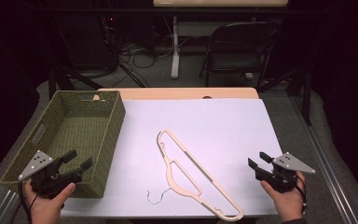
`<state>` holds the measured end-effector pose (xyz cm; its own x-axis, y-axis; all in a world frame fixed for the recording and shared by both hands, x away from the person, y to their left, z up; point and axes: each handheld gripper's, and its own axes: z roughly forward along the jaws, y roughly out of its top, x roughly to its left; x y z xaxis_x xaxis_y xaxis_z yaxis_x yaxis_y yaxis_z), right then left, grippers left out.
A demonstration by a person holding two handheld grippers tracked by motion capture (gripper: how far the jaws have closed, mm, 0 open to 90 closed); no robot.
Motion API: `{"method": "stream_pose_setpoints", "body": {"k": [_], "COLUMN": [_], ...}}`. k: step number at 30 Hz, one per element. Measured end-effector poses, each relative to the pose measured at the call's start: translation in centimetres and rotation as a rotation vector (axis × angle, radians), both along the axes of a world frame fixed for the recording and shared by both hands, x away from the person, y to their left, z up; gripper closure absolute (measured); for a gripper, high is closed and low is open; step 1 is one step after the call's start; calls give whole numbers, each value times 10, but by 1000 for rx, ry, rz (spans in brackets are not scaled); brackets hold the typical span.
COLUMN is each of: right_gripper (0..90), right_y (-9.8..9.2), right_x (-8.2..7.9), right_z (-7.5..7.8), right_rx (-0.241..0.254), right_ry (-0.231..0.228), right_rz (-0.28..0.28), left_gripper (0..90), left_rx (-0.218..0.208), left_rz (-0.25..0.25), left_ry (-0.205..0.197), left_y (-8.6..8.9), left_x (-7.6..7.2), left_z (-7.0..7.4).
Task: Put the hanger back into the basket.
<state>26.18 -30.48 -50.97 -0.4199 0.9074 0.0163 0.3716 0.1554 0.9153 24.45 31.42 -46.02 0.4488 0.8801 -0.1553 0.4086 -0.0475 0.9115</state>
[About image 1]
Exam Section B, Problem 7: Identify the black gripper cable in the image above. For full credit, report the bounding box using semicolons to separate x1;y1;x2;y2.
295;173;309;217
17;178;40;224

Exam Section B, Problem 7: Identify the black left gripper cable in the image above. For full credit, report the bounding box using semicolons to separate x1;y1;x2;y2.
17;178;40;224

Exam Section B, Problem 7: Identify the black equipment box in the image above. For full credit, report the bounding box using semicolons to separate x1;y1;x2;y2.
57;10;119;71

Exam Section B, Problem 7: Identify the black floor cables bundle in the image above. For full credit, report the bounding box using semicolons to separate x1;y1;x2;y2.
103;36;176;89

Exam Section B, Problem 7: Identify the green woven basket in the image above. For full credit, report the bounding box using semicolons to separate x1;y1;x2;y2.
0;90;127;200

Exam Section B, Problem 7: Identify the aluminium rail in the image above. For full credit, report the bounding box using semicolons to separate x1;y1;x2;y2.
290;95;358;224
0;189;21;224

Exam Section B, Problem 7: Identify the person's right hand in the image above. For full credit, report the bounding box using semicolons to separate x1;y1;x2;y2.
259;171;308;223

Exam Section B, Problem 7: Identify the white paper sheet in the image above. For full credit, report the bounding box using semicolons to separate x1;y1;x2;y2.
60;98;284;219

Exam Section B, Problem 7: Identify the white desk with leg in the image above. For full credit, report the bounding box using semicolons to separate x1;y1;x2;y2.
152;0;290;80

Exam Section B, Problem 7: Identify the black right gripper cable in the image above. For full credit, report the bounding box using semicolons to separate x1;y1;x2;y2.
295;173;309;217

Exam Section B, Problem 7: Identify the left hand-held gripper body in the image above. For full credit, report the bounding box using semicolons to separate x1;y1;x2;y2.
18;149;84;200

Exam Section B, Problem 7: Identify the beige plastic hanger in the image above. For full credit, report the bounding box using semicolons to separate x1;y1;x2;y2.
145;128;245;223

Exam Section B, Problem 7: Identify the dark curtain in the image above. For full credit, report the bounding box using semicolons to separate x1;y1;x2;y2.
310;0;358;203

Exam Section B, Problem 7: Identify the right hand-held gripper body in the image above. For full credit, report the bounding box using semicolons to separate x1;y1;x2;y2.
254;151;317;192

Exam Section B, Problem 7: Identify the person's left hand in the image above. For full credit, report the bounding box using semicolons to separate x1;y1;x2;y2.
24;179;76;224

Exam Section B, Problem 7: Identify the black folding chair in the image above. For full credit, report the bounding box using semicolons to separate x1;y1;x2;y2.
198;21;282;90

